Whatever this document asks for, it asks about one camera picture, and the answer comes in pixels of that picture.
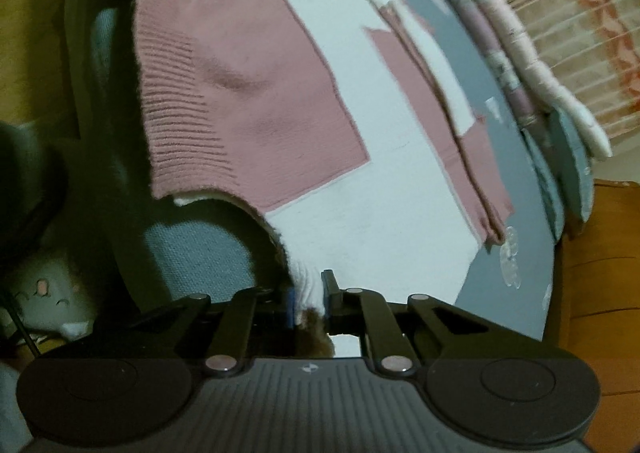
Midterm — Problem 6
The wooden bed headboard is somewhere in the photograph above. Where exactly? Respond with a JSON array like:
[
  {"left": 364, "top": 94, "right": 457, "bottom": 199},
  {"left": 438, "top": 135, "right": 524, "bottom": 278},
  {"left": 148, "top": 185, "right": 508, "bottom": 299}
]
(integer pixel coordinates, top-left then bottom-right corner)
[{"left": 542, "top": 178, "right": 640, "bottom": 453}]

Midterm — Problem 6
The blue floral bed sheet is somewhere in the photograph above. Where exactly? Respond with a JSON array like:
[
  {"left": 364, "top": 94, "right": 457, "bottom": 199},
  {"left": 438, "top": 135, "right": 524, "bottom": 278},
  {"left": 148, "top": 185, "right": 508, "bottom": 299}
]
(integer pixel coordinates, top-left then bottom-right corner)
[{"left": 62, "top": 0, "right": 566, "bottom": 344}]

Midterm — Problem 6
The purple floral quilt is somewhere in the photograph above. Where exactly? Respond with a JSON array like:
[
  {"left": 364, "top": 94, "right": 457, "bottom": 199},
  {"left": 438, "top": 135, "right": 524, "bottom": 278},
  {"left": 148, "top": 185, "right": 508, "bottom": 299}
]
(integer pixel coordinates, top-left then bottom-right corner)
[{"left": 400, "top": 0, "right": 546, "bottom": 134}]

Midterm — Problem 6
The blue pillow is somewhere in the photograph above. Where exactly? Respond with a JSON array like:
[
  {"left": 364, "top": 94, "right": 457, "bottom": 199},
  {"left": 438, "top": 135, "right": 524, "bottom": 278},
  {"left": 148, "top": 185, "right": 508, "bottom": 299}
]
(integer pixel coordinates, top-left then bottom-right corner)
[
  {"left": 522, "top": 128, "right": 566, "bottom": 241},
  {"left": 547, "top": 108, "right": 596, "bottom": 221}
]

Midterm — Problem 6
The pink and white sweater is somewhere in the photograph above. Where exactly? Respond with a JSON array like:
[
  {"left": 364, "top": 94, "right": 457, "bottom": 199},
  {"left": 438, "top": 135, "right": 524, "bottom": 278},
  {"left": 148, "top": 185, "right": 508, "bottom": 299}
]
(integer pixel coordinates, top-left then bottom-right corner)
[{"left": 131, "top": 0, "right": 517, "bottom": 356}]

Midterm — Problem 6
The person's dark trouser leg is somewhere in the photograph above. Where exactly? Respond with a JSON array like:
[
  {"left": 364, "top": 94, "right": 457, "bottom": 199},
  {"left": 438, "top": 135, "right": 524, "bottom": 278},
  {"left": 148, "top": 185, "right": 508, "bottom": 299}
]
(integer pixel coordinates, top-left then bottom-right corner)
[{"left": 0, "top": 120, "right": 71, "bottom": 264}]

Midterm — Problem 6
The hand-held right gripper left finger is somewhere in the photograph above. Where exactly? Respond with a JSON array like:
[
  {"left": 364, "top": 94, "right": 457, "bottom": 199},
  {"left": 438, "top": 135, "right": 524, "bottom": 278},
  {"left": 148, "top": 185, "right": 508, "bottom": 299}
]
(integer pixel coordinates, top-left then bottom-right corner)
[{"left": 135, "top": 285, "right": 296, "bottom": 376}]

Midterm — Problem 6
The patterned beige curtain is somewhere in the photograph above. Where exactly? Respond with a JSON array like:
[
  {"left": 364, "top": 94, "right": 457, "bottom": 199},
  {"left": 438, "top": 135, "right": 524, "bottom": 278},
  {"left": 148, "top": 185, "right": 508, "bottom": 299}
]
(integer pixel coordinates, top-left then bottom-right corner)
[{"left": 462, "top": 0, "right": 640, "bottom": 144}]

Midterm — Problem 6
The thin black cable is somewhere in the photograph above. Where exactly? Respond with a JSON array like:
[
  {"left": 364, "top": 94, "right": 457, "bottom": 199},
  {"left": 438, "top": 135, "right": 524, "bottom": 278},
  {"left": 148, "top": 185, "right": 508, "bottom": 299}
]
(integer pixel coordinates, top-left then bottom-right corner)
[{"left": 0, "top": 278, "right": 43, "bottom": 359}]

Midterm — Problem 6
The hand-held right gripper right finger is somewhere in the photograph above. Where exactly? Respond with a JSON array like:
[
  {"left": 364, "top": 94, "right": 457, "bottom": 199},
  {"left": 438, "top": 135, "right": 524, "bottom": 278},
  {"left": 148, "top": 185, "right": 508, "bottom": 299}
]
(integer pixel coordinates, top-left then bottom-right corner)
[{"left": 320, "top": 269, "right": 491, "bottom": 376}]

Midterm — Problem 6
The pale green cartoon slipper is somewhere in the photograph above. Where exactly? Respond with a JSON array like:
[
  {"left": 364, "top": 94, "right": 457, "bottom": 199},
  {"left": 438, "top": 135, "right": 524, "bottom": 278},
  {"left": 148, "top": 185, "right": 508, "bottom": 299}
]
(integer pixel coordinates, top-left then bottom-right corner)
[{"left": 7, "top": 250, "right": 98, "bottom": 341}]

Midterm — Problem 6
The light pink floral quilt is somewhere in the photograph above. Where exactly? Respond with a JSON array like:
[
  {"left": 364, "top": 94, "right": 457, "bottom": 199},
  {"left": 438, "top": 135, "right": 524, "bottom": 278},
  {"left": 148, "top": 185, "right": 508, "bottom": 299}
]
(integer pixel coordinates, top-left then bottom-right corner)
[{"left": 420, "top": 0, "right": 613, "bottom": 158}]

